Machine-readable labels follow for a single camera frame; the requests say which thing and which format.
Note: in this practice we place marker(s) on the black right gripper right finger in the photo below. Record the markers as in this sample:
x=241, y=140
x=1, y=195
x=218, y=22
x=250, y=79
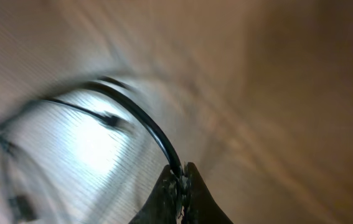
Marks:
x=199, y=205

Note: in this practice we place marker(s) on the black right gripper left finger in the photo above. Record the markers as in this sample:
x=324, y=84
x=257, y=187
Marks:
x=161, y=205

